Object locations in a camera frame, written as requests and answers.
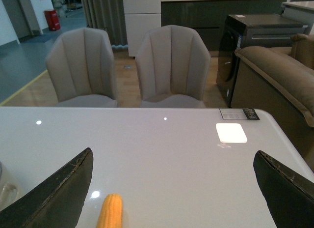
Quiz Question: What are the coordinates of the yellow corn cob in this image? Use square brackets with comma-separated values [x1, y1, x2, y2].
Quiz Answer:
[96, 194, 123, 228]

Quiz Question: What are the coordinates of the white steel pot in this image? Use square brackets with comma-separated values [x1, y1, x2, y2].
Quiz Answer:
[0, 162, 24, 211]

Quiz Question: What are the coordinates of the black appliance box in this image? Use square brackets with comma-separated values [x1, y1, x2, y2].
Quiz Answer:
[216, 14, 308, 107]

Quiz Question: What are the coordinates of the beige chair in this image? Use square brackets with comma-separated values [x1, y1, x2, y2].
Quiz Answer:
[135, 25, 210, 109]
[46, 28, 118, 108]

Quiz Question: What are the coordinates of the white cabinet column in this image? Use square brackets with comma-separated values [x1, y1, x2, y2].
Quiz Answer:
[123, 0, 161, 57]

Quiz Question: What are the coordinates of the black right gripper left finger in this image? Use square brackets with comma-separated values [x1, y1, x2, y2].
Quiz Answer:
[0, 148, 93, 228]

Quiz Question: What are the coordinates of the red fire extinguisher box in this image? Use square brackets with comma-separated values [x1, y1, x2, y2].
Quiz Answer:
[44, 9, 61, 31]

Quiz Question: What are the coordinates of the table label sticker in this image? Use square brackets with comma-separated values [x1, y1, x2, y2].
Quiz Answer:
[219, 108, 260, 120]

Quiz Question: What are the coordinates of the beige chair right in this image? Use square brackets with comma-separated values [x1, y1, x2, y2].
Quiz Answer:
[135, 25, 210, 109]

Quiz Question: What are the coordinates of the beige chair left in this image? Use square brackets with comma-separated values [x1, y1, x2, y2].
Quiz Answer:
[46, 28, 118, 108]

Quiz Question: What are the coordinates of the brown sofa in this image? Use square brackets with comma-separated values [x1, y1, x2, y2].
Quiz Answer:
[231, 34, 314, 127]

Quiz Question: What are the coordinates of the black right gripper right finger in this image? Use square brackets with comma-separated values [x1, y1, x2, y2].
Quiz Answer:
[253, 150, 314, 228]

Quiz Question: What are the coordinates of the grey curtain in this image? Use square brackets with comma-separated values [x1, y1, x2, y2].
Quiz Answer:
[81, 0, 127, 46]

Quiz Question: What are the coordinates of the dark kitchen counter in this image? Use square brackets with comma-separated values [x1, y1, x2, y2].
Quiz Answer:
[161, 0, 313, 53]

